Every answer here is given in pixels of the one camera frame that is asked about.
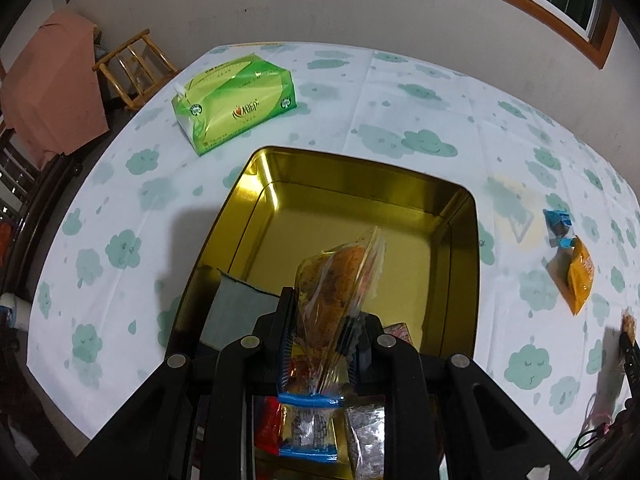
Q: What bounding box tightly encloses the yellow snack packet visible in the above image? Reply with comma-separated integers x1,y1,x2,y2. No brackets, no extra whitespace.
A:
279,402,342,462

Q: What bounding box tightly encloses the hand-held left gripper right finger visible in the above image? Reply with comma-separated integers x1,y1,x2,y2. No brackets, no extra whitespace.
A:
345,310,581,480

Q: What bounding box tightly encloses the dark seaweed snack packet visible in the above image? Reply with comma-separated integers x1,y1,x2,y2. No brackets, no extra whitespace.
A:
346,404,387,480

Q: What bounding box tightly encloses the orange snack packet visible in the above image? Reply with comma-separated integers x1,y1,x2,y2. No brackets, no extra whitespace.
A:
546,236,597,317

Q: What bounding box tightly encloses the brown snack packet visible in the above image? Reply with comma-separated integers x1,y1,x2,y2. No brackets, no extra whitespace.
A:
620,309,639,346

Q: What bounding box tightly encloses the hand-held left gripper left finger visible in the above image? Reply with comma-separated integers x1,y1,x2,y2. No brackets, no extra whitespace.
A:
75,286,301,480

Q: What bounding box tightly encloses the gold metal tin box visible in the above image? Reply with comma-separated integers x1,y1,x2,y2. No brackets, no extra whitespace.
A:
162,146,481,480

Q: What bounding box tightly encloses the clear packet of orange pastries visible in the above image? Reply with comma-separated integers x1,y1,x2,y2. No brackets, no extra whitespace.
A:
276,226,388,407

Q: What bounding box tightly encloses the wooden chair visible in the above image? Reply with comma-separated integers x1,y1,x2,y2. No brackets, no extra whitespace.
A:
91,28,179,111

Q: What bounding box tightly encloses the pink cloth cover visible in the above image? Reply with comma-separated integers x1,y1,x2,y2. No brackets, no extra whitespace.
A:
0,9,110,168

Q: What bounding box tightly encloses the green tissue pack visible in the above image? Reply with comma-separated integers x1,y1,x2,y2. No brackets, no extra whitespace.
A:
171,54,298,157

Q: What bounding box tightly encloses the red snack packet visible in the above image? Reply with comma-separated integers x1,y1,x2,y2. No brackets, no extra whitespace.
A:
252,395,293,456

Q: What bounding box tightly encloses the black cable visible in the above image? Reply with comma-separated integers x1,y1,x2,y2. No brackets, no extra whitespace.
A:
566,424,617,462

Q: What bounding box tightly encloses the dark wooden furniture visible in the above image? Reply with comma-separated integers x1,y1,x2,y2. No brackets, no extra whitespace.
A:
0,130,84,306

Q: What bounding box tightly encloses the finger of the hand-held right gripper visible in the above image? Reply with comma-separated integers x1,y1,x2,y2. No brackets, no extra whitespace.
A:
619,332,640,387

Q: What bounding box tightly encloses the blue wrapped candy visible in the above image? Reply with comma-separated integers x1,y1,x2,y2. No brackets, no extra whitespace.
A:
543,208,576,249

